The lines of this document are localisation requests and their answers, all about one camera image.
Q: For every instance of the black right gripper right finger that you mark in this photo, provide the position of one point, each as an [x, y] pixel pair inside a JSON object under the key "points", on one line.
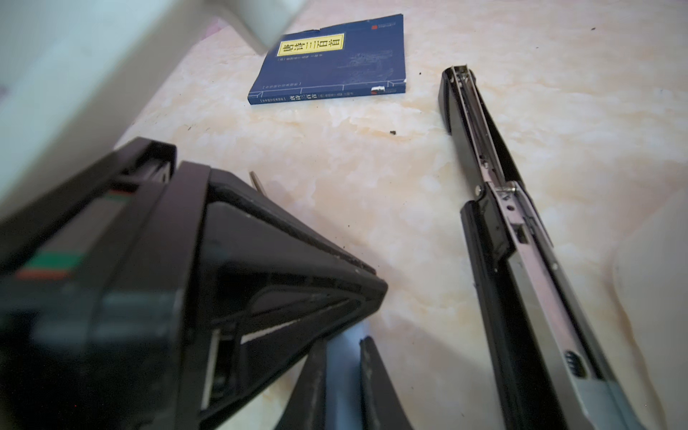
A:
{"points": [[381, 406]]}

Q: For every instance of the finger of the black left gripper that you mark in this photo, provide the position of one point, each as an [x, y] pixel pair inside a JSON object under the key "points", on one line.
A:
{"points": [[275, 288]]}

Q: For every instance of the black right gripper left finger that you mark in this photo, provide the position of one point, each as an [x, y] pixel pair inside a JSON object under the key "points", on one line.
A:
{"points": [[306, 408]]}

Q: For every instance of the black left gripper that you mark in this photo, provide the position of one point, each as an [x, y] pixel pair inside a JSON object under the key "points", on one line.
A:
{"points": [[96, 278]]}

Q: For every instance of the light blue mini stapler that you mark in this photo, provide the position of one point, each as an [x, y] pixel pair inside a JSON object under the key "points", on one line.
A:
{"points": [[343, 387]]}

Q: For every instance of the black long stapler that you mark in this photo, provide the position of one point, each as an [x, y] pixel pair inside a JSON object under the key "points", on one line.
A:
{"points": [[551, 372]]}

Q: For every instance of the grey white mini stapler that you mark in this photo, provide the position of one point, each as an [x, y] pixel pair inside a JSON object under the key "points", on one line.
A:
{"points": [[257, 183]]}

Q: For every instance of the blue book yellow label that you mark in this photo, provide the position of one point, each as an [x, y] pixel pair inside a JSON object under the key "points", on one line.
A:
{"points": [[364, 58]]}

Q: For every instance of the white plastic tray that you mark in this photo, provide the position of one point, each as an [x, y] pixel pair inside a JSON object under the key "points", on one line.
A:
{"points": [[650, 278]]}

